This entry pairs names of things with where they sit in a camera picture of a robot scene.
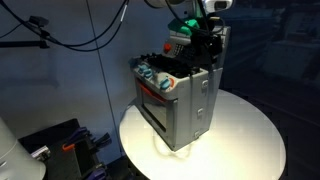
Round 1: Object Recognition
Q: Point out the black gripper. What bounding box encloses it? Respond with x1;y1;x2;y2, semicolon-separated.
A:
184;31;223;70

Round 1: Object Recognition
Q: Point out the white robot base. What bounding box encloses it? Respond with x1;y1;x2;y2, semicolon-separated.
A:
0;117;47;180

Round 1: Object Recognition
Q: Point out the orange round stove button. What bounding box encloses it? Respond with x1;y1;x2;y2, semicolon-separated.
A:
163;42;173;54

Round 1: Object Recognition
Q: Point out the grey toy stove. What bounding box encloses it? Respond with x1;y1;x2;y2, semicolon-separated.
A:
128;19;232;153

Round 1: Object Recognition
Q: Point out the blue lever stove knob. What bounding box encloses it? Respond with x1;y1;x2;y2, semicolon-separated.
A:
143;69;155;79
137;63;150;73

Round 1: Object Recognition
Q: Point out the orange clamp trigger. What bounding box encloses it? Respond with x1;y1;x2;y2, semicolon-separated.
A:
61;142;76;152

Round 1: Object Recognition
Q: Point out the black equipment case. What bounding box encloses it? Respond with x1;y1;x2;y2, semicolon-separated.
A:
18;118;113;180

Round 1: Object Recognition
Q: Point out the black stand bar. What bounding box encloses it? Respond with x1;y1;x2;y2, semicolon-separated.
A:
0;39;51;50

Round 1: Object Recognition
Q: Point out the teal camera mount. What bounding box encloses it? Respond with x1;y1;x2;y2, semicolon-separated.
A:
167;17;201;37

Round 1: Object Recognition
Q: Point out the blue knob with orange ring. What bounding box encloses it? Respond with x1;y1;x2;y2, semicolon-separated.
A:
158;77;175;91

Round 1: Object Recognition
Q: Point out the red oven door handle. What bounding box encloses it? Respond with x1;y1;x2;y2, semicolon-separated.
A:
136;79;166;103

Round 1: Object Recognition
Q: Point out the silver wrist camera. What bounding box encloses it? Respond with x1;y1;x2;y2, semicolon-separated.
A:
203;0;234;14

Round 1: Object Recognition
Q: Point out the black cable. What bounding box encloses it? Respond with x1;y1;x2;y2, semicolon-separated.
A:
36;0;128;48
0;0;130;53

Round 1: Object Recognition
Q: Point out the black handled clamp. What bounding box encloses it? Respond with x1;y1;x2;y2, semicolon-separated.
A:
93;132;113;148

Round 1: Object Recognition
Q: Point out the purple handled clamp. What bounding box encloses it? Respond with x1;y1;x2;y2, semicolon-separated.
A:
87;165;108;180
68;126;92;144

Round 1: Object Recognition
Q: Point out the black camera on stand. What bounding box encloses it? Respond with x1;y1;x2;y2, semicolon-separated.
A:
28;15;52;38

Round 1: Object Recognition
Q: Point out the silver metal bracket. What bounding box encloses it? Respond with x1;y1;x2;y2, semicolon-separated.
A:
30;145;52;163

